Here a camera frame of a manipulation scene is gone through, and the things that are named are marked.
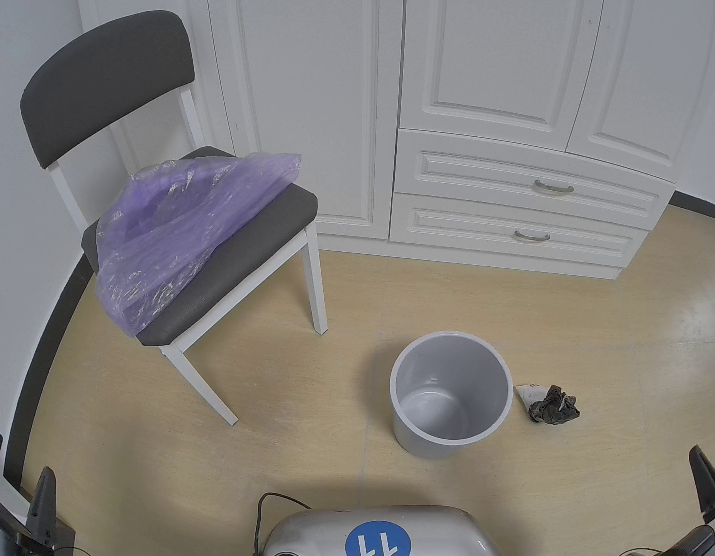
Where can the white trash bin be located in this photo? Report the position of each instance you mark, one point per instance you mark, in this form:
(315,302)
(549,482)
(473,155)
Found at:
(450,368)

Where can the grey and white chair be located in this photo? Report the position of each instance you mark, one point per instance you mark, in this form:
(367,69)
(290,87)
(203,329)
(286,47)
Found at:
(102,79)

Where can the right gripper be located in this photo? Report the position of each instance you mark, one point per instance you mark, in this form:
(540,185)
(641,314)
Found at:
(696,542)

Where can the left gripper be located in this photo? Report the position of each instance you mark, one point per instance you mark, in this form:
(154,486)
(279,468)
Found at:
(9,533)

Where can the black plastic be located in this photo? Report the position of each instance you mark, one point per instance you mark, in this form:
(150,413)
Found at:
(551,409)

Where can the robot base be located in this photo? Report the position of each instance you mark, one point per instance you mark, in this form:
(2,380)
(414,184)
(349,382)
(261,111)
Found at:
(311,536)

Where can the white wardrobe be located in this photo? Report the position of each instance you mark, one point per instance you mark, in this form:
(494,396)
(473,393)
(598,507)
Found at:
(479,50)

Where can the purple plastic bag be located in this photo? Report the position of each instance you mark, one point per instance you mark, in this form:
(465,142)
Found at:
(177,235)

